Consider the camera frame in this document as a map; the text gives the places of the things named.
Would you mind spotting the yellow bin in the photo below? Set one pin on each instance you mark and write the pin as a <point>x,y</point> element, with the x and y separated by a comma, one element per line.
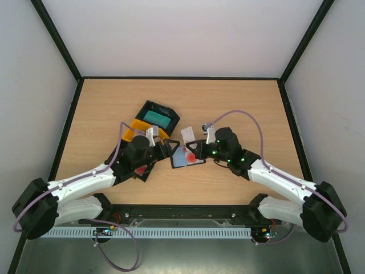
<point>138,127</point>

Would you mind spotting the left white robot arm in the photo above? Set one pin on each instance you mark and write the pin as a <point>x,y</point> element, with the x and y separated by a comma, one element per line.
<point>43,205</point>

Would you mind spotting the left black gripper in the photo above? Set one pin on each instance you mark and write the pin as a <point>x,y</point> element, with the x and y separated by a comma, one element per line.
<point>167,152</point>

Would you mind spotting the black bin with teal cards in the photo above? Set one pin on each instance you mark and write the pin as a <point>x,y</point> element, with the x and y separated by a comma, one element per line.
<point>166,111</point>

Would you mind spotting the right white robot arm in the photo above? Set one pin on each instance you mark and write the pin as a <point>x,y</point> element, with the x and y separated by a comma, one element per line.
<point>315,207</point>

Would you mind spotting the black aluminium frame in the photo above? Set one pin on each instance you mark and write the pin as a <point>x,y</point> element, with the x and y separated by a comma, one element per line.
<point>310,32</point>

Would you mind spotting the black leather card holder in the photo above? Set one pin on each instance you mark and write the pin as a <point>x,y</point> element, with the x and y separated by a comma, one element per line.
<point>178,160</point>

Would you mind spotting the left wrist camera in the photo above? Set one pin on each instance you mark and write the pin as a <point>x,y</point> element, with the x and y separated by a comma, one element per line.
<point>152,133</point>

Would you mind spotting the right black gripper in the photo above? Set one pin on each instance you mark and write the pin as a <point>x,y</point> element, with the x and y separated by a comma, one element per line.
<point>203,149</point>

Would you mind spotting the teal card stack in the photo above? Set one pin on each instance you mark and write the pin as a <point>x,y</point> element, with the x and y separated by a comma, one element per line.
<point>157,119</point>

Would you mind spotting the white slotted cable duct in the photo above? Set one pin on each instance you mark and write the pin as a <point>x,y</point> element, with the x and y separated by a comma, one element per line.
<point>150,233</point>

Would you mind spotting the red white card stack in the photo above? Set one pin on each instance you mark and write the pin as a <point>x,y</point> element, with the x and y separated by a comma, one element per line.
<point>141,170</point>

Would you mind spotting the black front rail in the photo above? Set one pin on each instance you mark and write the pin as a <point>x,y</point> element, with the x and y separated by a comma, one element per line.
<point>234,214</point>

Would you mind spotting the black bin with red cards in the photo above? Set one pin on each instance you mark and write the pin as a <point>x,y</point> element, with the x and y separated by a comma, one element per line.
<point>144,177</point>

